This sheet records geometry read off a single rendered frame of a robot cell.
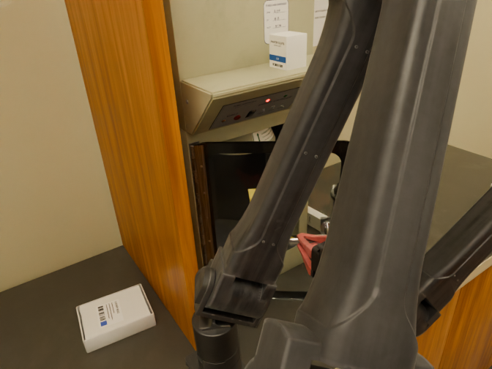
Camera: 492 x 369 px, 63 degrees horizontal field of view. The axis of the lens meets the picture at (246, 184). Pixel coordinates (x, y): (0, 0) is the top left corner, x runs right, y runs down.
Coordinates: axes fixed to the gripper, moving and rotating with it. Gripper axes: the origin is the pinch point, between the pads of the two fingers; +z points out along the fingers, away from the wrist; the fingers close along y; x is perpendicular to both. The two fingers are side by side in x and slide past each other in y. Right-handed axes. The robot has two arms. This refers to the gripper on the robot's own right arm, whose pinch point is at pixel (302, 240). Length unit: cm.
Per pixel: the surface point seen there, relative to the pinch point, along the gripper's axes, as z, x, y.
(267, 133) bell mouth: 20.8, -7.5, 14.8
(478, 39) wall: 62, -168, 11
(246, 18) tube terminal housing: 17.5, -1.0, 40.2
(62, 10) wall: 61, 22, 42
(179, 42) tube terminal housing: 17.4, 13.2, 37.9
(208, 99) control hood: 7.2, 14.0, 30.2
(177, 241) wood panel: 9.8, 22.1, 4.2
